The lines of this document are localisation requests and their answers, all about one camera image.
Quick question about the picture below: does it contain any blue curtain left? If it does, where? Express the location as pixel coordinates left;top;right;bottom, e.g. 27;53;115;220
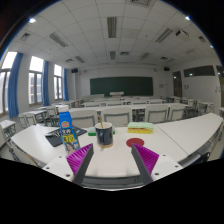
8;53;23;118

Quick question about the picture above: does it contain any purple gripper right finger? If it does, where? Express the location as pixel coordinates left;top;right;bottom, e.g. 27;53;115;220
131;143;159;185

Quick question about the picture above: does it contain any blue curtain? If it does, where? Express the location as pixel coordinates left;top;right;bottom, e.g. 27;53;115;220
8;53;23;118
42;61;49;106

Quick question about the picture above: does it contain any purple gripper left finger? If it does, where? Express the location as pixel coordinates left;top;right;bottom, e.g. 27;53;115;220
66;144;94;186

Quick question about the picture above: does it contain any white chair back right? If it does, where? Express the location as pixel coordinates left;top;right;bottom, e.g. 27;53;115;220
145;104;168;123

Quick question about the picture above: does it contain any blue curtain middle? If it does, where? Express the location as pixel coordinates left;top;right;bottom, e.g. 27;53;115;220
42;61;49;106

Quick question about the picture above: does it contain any white chair back left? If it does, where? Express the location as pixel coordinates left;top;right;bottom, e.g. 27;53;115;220
70;110;98;128

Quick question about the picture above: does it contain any wooden stick in mug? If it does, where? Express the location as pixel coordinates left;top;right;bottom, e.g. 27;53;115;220
98;116;103;128

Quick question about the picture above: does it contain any blue drink bottle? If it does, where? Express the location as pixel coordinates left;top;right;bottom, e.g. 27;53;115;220
58;105;80;154

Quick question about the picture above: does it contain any dark blue mug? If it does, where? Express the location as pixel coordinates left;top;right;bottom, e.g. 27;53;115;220
95;122;113;148

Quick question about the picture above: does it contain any white chair far right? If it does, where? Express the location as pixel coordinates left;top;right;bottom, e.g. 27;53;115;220
168;104;185;121

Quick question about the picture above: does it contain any green chalkboard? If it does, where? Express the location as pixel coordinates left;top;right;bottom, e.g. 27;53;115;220
90;77;153;96

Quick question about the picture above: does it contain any red round coaster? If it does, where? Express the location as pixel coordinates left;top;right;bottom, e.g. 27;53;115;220
126;138;144;147

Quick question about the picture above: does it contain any black notebook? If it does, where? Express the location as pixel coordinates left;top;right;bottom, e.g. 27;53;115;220
45;126;88;148

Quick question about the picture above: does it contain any yellow green sponge stack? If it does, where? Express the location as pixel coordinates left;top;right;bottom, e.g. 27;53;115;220
128;122;154;134

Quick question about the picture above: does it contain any white chair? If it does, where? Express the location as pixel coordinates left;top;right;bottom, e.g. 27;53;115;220
70;110;98;128
101;107;132;127
168;104;185;121
145;104;168;123

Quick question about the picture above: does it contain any white chair back centre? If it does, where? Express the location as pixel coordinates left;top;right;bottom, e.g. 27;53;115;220
101;107;132;127

